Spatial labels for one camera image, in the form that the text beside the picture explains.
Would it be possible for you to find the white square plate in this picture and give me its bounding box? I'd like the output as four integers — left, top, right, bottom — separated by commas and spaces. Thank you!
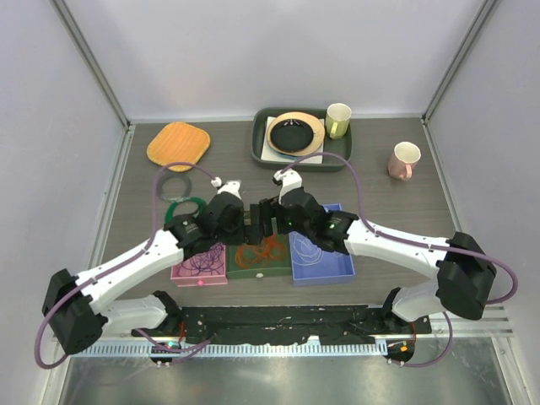
260, 116, 324, 165

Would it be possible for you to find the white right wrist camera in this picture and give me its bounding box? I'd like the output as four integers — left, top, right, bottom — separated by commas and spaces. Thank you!
273, 169, 303, 199

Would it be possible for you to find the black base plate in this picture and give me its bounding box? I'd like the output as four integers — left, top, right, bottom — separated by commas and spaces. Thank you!
144, 305, 432, 346

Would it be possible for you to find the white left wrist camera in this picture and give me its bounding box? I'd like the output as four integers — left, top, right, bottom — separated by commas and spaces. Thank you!
211, 177, 241, 199

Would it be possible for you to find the green cable coil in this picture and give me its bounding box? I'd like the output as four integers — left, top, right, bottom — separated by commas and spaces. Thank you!
164, 197, 208, 223

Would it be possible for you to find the pink mug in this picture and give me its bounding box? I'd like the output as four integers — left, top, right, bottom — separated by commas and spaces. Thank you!
387, 142, 422, 181

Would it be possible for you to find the black and tan plate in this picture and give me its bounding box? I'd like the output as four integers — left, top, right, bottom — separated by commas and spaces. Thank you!
266, 111, 326, 157

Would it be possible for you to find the aluminium front rail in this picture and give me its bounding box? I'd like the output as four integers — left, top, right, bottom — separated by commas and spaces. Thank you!
52, 302, 515, 343

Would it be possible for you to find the pink box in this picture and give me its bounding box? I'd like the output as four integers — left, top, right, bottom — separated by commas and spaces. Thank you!
170, 244, 228, 287

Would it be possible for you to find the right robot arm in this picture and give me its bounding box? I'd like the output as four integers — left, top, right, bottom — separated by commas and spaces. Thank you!
259, 188, 496, 333

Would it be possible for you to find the blue box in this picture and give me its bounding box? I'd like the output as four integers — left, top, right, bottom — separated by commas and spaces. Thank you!
289, 203, 356, 288

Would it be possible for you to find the aluminium corner post left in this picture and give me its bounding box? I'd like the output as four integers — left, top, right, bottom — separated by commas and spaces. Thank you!
50, 0, 130, 130

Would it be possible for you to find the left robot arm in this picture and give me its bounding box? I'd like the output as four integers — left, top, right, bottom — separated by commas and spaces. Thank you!
42, 192, 263, 355

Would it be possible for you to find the aluminium corner post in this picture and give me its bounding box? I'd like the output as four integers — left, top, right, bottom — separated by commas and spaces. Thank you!
50, 0, 130, 130
422, 0, 500, 126

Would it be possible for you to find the grey cable coil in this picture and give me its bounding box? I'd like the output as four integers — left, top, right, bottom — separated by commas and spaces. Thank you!
156, 173, 196, 203

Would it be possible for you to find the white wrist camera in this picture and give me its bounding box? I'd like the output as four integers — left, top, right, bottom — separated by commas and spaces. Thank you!
211, 177, 241, 199
273, 169, 303, 199

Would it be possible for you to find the dark green tray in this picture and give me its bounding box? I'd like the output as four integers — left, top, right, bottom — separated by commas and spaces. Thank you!
251, 107, 353, 172

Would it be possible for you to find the green box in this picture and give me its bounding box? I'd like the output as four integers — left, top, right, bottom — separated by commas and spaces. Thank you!
225, 237, 292, 280

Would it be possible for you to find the yellow mug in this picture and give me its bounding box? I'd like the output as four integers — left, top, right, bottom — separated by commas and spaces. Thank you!
325, 103, 352, 139

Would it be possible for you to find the wooden cutting board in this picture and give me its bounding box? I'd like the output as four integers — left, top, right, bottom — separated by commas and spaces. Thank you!
146, 121, 211, 172

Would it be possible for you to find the aluminium corner post right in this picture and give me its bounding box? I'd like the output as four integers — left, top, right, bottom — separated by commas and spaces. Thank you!
422, 0, 500, 126

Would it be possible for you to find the orange cable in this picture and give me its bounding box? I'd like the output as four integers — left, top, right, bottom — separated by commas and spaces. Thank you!
234, 235, 288, 269

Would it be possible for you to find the white cable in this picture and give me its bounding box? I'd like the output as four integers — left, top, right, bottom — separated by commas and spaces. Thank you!
291, 234, 326, 265

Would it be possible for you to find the white slotted cable duct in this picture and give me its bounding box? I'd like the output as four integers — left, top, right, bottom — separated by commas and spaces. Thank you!
76, 338, 387, 359

